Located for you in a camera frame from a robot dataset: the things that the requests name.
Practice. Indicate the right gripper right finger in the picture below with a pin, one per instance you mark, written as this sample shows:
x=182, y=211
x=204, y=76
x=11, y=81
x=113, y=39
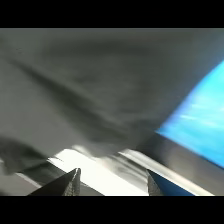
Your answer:
x=161, y=186

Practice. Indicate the silver frame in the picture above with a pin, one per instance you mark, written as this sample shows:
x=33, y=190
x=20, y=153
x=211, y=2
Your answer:
x=100, y=173

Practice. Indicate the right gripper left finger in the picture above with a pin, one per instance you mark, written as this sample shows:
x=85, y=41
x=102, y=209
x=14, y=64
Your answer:
x=68, y=185

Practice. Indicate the dark grey shirt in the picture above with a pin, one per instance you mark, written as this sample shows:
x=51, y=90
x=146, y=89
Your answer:
x=93, y=86

